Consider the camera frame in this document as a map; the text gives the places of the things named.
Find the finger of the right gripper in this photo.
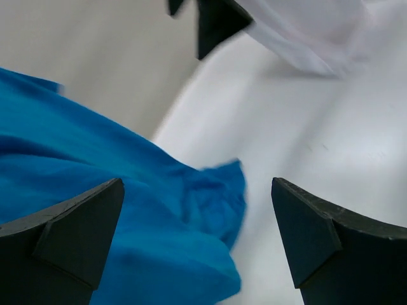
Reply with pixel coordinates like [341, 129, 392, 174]
[197, 0, 253, 60]
[167, 0, 184, 16]

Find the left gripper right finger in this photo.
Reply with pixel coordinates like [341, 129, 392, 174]
[271, 177, 406, 304]

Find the blue t shirt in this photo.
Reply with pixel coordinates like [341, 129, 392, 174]
[1, 69, 245, 304]

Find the white mesh tank top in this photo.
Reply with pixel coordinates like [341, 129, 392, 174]
[237, 0, 406, 77]

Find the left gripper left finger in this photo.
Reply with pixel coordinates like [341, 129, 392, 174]
[1, 179, 125, 304]

